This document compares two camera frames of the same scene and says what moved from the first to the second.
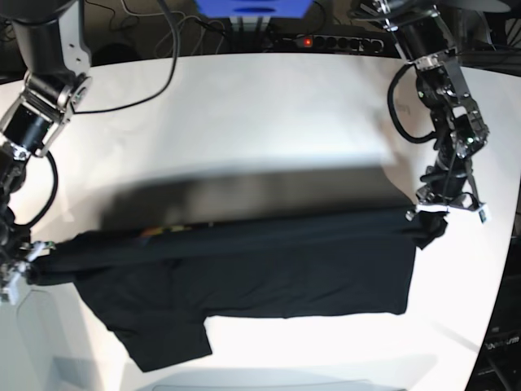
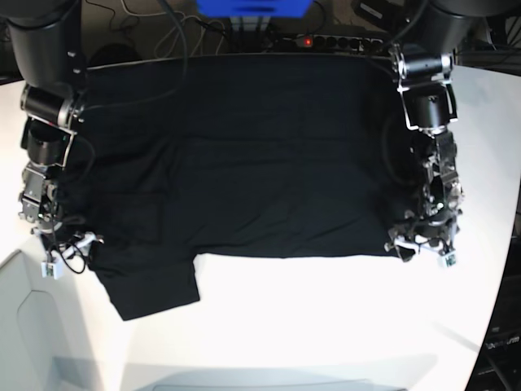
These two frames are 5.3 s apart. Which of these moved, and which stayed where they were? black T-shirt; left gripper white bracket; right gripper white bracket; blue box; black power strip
Moved: left gripper white bracket; black T-shirt; right gripper white bracket
Stayed: black power strip; blue box
